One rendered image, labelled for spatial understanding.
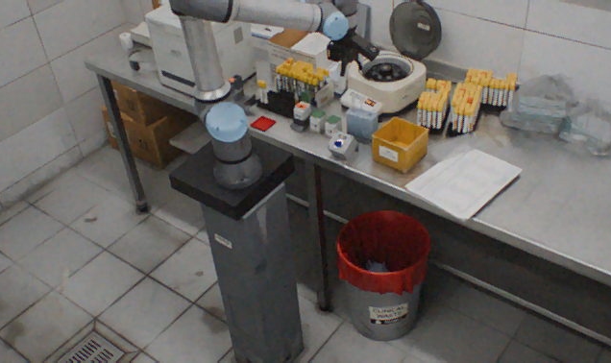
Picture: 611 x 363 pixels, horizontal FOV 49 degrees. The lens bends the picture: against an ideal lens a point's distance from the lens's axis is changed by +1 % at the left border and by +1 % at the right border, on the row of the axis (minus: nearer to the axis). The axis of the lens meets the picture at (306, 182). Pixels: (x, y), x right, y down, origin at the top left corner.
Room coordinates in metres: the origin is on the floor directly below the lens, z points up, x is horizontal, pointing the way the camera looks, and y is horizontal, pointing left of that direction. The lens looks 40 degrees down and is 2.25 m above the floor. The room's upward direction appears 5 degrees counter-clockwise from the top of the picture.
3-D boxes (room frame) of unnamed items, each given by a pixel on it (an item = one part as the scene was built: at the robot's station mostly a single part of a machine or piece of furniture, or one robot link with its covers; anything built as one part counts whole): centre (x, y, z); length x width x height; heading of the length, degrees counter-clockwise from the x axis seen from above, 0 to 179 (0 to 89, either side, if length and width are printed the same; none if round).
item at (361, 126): (1.88, -0.21, 0.92); 0.10 x 0.07 x 0.10; 56
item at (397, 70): (2.12, -0.32, 0.97); 0.15 x 0.15 x 0.07
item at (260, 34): (2.66, 0.14, 0.94); 0.22 x 0.12 x 0.13; 53
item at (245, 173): (1.66, 0.21, 0.99); 0.15 x 0.15 x 0.10
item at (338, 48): (1.91, -0.16, 1.23); 0.09 x 0.08 x 0.12; 57
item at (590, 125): (1.76, -0.95, 0.94); 0.20 x 0.17 x 0.14; 30
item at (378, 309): (1.81, -0.27, 0.22); 0.38 x 0.37 x 0.44; 49
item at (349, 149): (1.80, -0.14, 0.92); 0.13 x 0.07 x 0.08; 139
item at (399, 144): (1.75, -0.32, 0.92); 0.13 x 0.13 x 0.10; 47
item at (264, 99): (2.12, 0.07, 0.93); 0.17 x 0.09 x 0.11; 50
